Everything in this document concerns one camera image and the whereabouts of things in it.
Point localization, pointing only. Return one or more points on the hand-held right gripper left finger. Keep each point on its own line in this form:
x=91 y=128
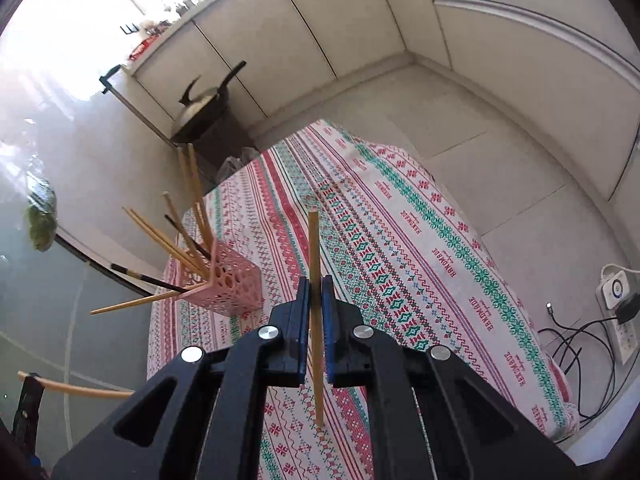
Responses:
x=303 y=335

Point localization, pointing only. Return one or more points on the red plastic basket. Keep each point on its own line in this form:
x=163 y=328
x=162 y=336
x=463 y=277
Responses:
x=145 y=49

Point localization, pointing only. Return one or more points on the black wall rack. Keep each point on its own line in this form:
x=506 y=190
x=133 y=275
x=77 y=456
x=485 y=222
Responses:
x=130 y=28

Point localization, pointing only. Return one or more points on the white kitchen cabinets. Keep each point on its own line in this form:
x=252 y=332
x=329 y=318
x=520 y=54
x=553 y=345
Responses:
x=350 y=20

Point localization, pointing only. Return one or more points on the metal pipe with black fitting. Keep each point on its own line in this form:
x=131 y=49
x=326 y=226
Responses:
x=135 y=105

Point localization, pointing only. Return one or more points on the grey wok lid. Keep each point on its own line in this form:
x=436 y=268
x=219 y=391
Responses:
x=200 y=105

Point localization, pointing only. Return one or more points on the black charger plug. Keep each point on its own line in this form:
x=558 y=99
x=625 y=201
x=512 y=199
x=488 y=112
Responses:
x=629 y=310

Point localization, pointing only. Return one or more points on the patterned tablecloth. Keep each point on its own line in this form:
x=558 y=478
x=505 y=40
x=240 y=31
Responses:
x=400 y=235

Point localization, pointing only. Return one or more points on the clear bag of green vegetables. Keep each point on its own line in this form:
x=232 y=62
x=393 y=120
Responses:
x=40 y=220

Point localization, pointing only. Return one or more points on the grey plastic bag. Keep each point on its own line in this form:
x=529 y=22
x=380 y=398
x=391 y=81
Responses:
x=240 y=160

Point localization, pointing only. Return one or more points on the bunch of chopsticks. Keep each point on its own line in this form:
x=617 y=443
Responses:
x=150 y=229

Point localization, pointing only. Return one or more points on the black wok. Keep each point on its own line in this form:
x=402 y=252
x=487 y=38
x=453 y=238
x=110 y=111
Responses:
x=235 y=71

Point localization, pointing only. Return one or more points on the white power strip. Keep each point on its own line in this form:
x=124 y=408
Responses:
x=615 y=285

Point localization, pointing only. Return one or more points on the wooden chopstick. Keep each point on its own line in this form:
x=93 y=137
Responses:
x=75 y=389
x=314 y=240

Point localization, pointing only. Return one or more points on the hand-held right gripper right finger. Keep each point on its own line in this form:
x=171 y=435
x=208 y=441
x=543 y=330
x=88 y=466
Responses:
x=327 y=340

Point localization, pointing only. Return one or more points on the pink perforated chopstick holder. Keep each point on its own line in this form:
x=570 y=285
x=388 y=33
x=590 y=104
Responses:
x=235 y=285

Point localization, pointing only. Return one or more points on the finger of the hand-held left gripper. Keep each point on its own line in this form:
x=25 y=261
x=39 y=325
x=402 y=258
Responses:
x=29 y=410

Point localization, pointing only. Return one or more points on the dark stand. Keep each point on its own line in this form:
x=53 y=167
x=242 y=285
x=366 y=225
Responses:
x=220 y=135

